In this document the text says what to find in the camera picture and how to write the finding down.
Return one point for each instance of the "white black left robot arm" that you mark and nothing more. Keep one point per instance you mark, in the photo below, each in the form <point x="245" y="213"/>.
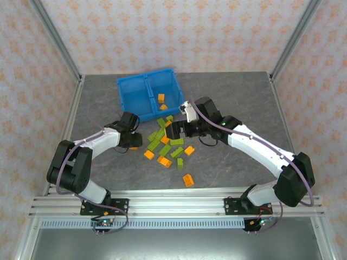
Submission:
<point x="100" y="138"/>

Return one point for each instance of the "aluminium table side rail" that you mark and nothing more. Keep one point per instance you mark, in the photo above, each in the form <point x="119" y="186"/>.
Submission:
<point x="285" y="116"/>
<point x="73" y="103"/>

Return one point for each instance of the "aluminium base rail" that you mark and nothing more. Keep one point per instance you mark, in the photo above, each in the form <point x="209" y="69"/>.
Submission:
<point x="176" y="203"/>

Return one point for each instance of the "grey metal panel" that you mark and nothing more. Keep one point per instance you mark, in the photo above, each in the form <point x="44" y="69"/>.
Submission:
<point x="176" y="243"/>

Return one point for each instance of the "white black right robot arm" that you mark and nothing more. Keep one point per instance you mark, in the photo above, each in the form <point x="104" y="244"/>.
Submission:
<point x="257" y="146"/>

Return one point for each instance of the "aluminium corner post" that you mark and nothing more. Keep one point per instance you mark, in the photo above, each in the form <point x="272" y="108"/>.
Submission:
<point x="295" y="38"/>
<point x="56" y="38"/>

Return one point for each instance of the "small circuit board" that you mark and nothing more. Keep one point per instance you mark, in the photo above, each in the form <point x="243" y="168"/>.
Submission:
<point x="104" y="223"/>
<point x="260" y="222"/>

